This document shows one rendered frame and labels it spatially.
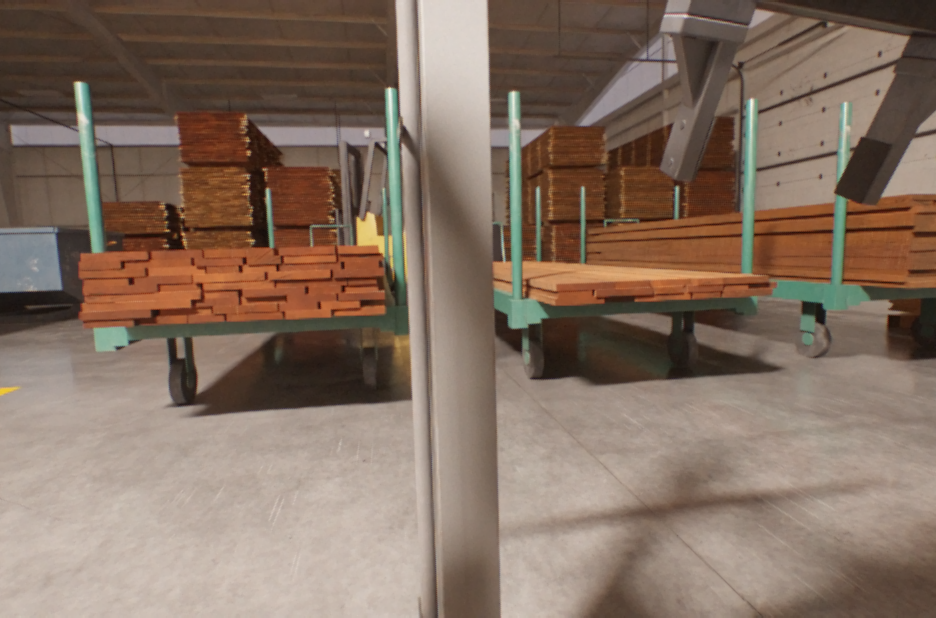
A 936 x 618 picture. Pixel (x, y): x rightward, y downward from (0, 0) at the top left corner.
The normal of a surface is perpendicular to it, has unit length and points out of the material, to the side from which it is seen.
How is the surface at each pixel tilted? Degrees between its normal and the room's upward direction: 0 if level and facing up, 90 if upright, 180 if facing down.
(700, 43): 113
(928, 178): 90
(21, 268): 90
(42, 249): 90
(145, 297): 90
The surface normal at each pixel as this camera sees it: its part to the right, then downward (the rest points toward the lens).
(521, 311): 0.17, 0.11
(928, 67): -0.99, -0.09
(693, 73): 0.06, 0.50
